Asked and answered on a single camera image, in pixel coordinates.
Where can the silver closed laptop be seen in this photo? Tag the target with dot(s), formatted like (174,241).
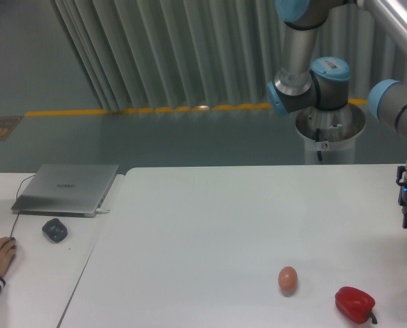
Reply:
(70,190)

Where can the black plastic clip object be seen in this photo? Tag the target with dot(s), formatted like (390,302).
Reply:
(55,230)

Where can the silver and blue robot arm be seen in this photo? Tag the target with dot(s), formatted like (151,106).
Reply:
(317,90)

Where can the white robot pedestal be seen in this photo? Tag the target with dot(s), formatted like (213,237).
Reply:
(330,136)

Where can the red bell pepper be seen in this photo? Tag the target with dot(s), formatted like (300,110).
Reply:
(356,305)

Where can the white usb dongle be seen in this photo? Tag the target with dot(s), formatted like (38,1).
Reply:
(101,211)

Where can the black computer mouse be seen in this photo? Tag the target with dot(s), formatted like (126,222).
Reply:
(11,243)

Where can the brown egg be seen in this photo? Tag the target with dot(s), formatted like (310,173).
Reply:
(288,279)

